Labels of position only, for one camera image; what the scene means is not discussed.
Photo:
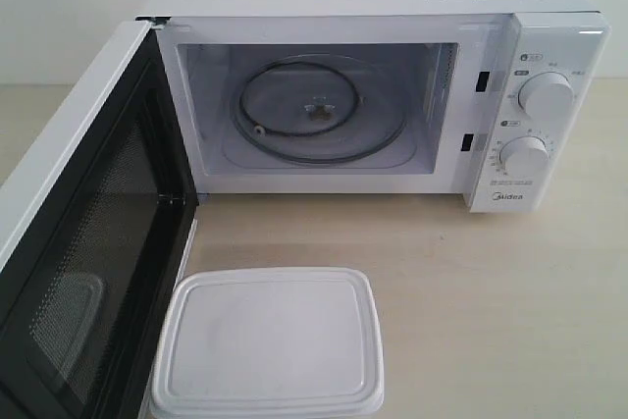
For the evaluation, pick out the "white microwave door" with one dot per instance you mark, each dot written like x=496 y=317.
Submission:
x=94 y=223

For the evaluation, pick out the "upper white control knob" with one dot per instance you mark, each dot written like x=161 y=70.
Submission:
x=546 y=97

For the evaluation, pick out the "glass turntable plate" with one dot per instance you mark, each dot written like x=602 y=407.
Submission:
x=318 y=110

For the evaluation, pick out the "white Midea microwave oven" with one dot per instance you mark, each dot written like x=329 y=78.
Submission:
x=456 y=65

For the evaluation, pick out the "white lidded plastic container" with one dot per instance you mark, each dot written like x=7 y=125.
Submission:
x=285 y=342

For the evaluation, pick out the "lower white timer knob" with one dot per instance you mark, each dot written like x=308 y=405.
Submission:
x=524 y=157

